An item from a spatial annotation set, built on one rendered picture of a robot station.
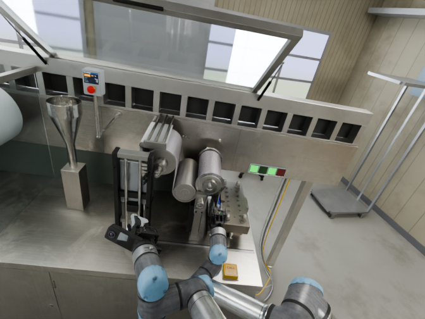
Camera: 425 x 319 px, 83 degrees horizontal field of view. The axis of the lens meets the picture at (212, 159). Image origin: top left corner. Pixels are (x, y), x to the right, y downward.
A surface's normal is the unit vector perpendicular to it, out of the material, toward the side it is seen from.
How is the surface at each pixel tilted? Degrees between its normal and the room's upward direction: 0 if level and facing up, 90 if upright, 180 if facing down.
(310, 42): 90
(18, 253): 0
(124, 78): 90
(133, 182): 90
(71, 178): 90
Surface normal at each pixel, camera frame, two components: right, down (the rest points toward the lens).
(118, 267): 0.17, -0.85
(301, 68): 0.24, 0.53
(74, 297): 0.01, 0.51
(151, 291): 0.42, 0.26
